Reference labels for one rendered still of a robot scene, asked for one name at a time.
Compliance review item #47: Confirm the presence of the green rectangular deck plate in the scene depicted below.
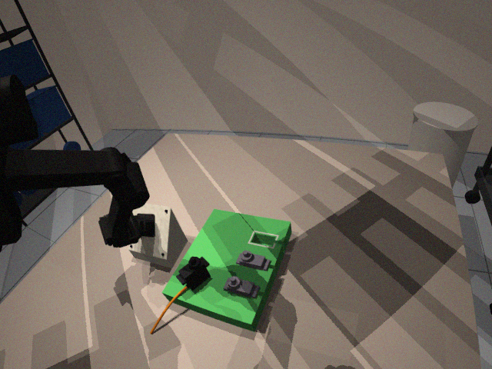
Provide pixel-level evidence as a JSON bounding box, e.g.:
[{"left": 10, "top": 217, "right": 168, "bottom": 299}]
[{"left": 162, "top": 209, "right": 292, "bottom": 331}]

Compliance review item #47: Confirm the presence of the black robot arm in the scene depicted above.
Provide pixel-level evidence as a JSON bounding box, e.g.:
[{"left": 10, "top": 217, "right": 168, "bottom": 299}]
[{"left": 0, "top": 75, "right": 155, "bottom": 248}]

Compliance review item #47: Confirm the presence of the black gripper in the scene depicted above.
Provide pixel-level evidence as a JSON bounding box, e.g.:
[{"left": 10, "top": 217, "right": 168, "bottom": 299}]
[{"left": 0, "top": 166, "right": 22, "bottom": 253}]

